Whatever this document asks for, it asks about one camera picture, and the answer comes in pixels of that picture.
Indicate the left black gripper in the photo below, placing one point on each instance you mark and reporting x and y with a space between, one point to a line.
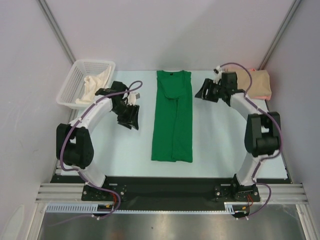
133 116

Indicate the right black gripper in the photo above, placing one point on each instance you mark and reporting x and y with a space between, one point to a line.
213 88

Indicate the green t shirt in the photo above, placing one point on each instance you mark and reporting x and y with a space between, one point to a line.
172 139

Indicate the white plastic basket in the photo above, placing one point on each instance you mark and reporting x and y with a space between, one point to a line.
73 87

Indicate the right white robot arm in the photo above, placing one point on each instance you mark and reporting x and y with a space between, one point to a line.
262 138

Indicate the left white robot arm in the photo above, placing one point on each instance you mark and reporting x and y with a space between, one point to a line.
74 147

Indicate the cream t shirt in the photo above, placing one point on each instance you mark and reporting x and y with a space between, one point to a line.
92 83

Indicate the folded tan t shirt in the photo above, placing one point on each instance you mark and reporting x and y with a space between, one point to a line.
243 79

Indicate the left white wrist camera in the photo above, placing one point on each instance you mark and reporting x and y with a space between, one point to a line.
132 98

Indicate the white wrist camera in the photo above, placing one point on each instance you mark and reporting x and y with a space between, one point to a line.
218 74
132 98

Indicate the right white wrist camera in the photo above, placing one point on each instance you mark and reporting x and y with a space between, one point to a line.
218 74

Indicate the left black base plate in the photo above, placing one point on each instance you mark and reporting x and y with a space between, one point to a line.
104 193

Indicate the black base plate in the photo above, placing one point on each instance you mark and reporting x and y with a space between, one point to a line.
104 193
237 193

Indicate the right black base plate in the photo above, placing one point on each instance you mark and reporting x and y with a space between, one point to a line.
237 193

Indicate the left grey cable duct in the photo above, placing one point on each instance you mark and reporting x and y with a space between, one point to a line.
83 208

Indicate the grey cable duct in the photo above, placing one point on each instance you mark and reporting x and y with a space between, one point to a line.
237 207
83 208

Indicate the right grey cable duct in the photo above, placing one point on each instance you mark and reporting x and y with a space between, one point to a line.
237 207

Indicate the aluminium front rail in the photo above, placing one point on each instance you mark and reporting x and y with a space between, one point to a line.
72 193

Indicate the right aluminium corner post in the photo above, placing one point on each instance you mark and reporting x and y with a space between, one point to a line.
295 5

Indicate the aluminium corner post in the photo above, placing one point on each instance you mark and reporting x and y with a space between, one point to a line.
54 25
295 5

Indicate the left aluminium corner post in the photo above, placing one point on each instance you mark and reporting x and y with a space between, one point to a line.
54 25

